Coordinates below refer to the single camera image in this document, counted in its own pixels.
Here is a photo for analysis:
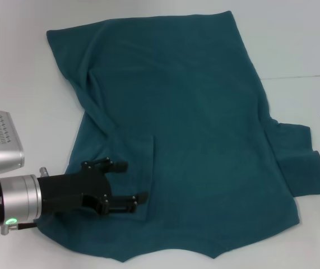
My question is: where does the left arm cable with plug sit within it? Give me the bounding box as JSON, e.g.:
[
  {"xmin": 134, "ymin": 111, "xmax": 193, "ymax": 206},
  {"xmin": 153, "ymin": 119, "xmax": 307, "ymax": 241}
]
[{"xmin": 0, "ymin": 218, "xmax": 38, "ymax": 236}]

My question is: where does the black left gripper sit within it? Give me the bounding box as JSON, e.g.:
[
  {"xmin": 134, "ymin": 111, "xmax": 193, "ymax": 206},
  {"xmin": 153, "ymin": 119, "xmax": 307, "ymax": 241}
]
[{"xmin": 36, "ymin": 157, "xmax": 150, "ymax": 217}]

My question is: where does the teal blue t-shirt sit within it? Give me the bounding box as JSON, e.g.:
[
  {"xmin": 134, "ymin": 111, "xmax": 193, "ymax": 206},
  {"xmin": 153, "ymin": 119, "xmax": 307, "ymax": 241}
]
[{"xmin": 35, "ymin": 10, "xmax": 320, "ymax": 256}]

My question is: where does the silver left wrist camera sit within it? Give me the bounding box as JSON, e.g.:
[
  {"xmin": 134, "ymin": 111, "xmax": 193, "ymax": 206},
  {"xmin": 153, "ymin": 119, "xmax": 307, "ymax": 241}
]
[{"xmin": 0, "ymin": 110, "xmax": 26, "ymax": 180}]

